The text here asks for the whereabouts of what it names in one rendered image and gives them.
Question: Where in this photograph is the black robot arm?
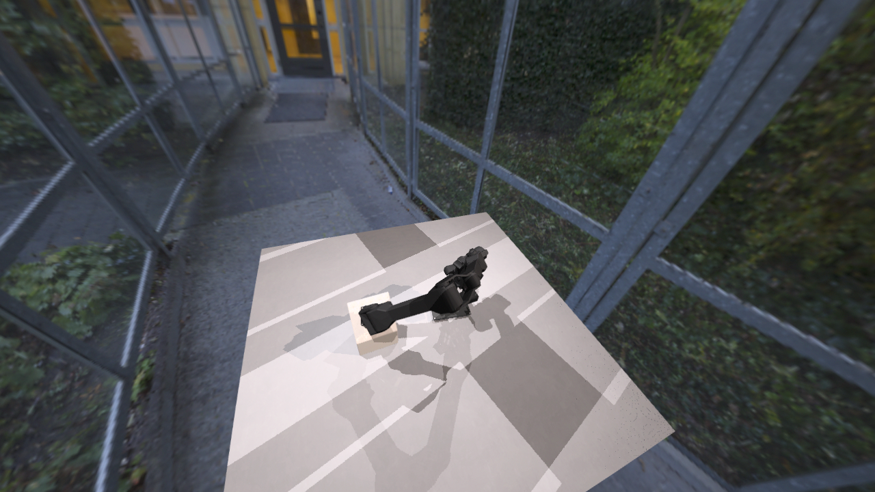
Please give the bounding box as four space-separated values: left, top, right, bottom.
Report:
358 246 489 336

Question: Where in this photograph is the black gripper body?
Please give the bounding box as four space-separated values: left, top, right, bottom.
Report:
444 264 479 304

